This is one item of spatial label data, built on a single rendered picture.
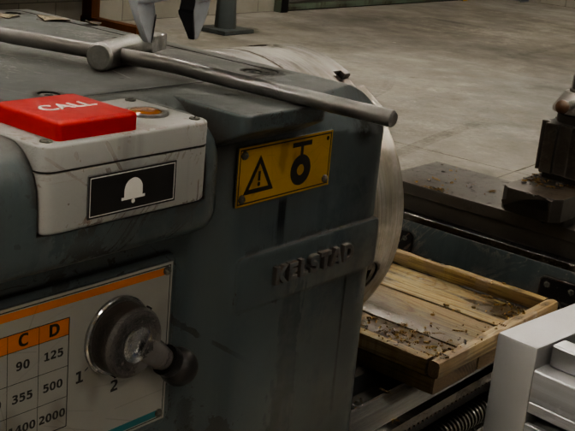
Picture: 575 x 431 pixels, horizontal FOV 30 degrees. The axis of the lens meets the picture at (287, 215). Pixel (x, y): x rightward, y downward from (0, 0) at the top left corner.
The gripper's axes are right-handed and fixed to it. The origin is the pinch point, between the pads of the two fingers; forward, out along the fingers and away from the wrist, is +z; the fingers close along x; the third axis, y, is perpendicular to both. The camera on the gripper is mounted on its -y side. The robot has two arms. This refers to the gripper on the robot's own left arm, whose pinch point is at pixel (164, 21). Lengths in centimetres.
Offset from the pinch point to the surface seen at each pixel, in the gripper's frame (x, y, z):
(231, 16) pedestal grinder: 675, -603, 114
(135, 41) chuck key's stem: -0.1, -3.0, 2.0
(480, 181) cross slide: 92, -20, 32
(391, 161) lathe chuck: 30.5, 2.3, 14.8
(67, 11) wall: 557, -689, 118
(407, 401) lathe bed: 39, 3, 44
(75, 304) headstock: -16.3, 10.1, 15.8
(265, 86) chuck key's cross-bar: -0.3, 10.9, 2.9
